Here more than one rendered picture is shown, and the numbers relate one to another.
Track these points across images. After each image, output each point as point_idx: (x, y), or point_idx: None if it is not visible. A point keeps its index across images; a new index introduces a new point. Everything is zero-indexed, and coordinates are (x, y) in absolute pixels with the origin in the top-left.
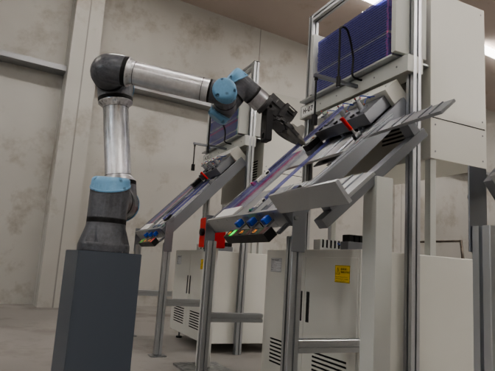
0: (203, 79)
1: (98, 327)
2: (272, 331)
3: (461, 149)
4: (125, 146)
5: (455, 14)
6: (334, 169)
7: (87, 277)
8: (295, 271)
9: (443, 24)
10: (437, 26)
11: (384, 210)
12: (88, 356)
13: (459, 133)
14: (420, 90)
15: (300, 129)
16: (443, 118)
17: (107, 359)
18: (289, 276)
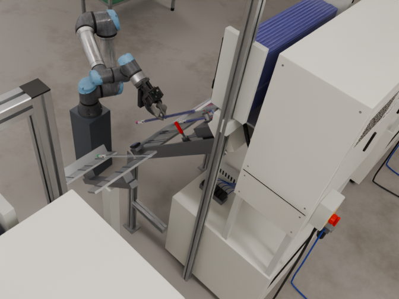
0: (91, 63)
1: (80, 138)
2: None
3: (268, 207)
4: (105, 63)
5: (310, 95)
6: (158, 150)
7: (73, 120)
8: None
9: (285, 99)
10: (275, 98)
11: (105, 199)
12: (79, 145)
13: (269, 197)
14: (221, 146)
15: (157, 111)
16: (254, 177)
17: (85, 149)
18: None
